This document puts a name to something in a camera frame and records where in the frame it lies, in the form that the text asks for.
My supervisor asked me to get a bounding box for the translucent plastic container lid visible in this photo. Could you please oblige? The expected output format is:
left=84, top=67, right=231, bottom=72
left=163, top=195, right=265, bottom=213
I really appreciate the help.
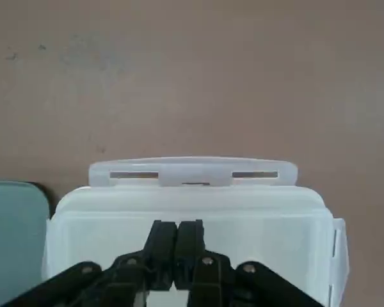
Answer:
left=40, top=155, right=350, bottom=307

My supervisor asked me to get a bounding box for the dark green square tray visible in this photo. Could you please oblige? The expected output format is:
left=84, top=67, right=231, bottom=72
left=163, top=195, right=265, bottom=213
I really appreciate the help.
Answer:
left=0, top=179, right=51, bottom=307

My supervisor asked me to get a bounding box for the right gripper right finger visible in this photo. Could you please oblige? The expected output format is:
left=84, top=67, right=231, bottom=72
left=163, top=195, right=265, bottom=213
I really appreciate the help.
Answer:
left=175, top=219, right=324, bottom=307

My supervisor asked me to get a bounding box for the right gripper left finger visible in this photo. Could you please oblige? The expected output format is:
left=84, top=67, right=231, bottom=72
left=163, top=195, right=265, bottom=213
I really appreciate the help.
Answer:
left=0, top=219, right=179, bottom=307

